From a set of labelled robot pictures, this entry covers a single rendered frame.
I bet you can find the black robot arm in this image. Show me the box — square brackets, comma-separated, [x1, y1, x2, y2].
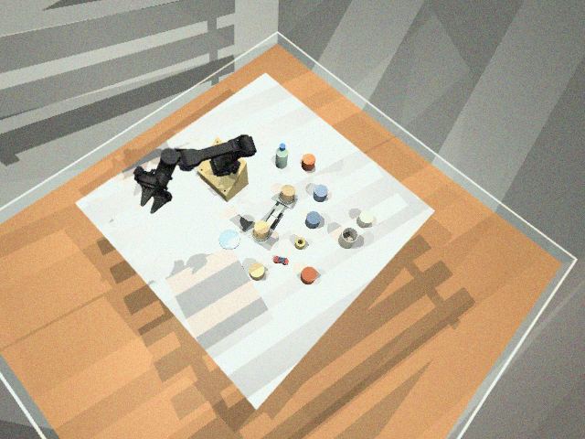
[133, 134, 257, 184]

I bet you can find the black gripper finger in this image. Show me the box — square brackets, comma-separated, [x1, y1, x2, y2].
[150, 195, 169, 214]
[139, 182, 157, 207]

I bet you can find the orange cylinder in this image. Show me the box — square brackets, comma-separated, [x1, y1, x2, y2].
[301, 266, 317, 284]

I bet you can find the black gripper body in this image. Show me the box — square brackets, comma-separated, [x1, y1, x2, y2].
[138, 167, 172, 201]

